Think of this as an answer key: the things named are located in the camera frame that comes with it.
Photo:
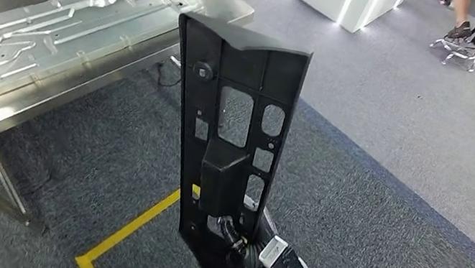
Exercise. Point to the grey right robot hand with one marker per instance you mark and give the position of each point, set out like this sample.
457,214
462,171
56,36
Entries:
266,232

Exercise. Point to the black plastic plate bracket part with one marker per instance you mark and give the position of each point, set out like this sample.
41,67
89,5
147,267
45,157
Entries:
222,183

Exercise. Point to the yellow floor tape line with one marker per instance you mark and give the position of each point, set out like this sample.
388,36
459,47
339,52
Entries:
130,227

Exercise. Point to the chrome chair base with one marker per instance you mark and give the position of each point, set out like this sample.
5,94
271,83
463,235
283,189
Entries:
461,53

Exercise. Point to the stamped sheet metal panel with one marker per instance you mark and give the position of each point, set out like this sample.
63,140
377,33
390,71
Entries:
39,47

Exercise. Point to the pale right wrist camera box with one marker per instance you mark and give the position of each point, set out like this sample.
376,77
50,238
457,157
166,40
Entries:
281,263

